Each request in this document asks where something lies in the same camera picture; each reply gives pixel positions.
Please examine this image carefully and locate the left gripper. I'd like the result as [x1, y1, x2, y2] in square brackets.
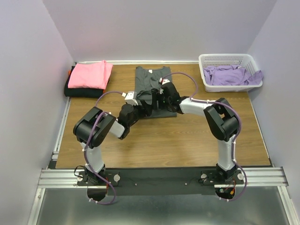
[127, 100, 152, 128]

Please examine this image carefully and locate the dark grey t-shirt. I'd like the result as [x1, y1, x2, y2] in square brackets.
[135, 66, 177, 119]

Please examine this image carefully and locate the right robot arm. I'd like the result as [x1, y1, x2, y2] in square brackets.
[151, 82, 241, 184]

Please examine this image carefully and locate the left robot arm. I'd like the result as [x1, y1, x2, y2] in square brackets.
[73, 100, 153, 187]

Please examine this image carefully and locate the folded pink t-shirt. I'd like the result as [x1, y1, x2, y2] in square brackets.
[68, 60, 113, 90]

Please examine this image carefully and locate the folded black t-shirt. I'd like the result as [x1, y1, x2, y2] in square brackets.
[64, 70, 104, 98]

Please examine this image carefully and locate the purple t-shirt in basket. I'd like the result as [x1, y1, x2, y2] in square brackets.
[203, 65, 263, 86]

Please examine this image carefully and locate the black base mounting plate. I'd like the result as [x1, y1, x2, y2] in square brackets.
[74, 167, 244, 199]

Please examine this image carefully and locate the white plastic laundry basket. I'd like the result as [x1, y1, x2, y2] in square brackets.
[199, 54, 263, 92]

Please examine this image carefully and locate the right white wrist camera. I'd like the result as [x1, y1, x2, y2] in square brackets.
[158, 78, 171, 86]

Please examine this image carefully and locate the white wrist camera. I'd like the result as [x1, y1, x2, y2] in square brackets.
[121, 91, 139, 106]
[158, 78, 171, 86]

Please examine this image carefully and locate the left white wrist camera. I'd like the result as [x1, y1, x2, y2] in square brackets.
[121, 91, 139, 106]

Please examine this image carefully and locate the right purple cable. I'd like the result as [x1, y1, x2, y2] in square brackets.
[159, 72, 248, 203]

